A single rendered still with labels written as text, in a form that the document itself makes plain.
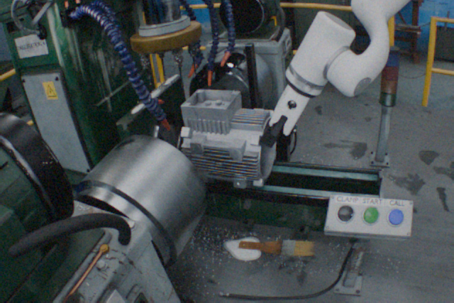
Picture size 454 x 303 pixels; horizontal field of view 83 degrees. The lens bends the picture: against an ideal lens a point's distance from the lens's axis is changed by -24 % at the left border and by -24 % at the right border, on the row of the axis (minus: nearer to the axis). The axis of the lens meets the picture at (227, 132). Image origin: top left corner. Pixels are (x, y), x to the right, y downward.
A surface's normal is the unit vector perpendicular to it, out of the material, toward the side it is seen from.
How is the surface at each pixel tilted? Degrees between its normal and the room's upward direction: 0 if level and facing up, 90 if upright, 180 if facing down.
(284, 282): 0
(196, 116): 90
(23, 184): 67
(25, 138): 40
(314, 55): 79
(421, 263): 0
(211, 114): 90
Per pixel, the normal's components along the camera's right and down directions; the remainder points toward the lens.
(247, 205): -0.34, 0.51
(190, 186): 0.81, -0.28
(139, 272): 0.93, 0.07
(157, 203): 0.65, -0.48
